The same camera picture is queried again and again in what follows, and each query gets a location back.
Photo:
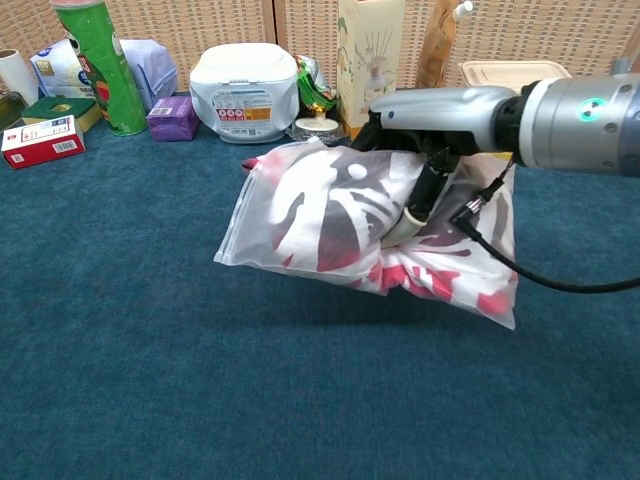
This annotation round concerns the woven folding screen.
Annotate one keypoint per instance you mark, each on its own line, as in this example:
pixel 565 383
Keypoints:
pixel 200 30

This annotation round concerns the blue table carpet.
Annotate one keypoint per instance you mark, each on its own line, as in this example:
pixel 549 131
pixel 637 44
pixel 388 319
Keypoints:
pixel 150 375

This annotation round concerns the white blue tissue pack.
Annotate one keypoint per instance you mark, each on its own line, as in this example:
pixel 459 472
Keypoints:
pixel 150 70

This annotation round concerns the green snack packet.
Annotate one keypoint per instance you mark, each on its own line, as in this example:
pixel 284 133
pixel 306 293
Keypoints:
pixel 312 87

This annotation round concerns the white cardboard tube roll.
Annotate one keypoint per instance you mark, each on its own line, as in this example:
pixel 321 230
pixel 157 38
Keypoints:
pixel 17 75

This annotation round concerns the purple small box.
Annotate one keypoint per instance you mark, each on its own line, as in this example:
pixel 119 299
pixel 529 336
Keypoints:
pixel 172 120

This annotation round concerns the patterned cup with white lid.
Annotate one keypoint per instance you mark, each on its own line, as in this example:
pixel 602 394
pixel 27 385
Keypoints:
pixel 315 127

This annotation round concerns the green chips can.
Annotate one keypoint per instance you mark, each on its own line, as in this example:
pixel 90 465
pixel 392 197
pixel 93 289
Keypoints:
pixel 110 75

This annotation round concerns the translucent zip bag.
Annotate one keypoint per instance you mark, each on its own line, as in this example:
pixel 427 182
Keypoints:
pixel 250 220

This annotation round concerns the green gold tissue box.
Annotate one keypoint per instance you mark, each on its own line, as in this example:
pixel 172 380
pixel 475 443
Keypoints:
pixel 40 107

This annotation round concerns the red white carton box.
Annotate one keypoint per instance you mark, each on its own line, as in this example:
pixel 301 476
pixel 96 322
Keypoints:
pixel 45 145

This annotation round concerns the red white printed clothes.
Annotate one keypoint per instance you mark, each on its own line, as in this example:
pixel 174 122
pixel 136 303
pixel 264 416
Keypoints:
pixel 350 200

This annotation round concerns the tall orange cream box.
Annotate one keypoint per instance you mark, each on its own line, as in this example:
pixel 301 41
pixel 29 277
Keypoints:
pixel 367 50

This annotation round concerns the beige lidded food container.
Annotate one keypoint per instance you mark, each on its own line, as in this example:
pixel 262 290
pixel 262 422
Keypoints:
pixel 500 75

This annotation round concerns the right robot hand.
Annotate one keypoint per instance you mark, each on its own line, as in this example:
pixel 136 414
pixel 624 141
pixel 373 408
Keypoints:
pixel 440 112

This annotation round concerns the white wet wipes tub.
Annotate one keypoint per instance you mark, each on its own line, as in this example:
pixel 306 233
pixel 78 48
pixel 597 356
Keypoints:
pixel 245 85

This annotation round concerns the brown spout pouch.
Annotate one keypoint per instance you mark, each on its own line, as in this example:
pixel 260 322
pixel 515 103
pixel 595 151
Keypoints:
pixel 435 55

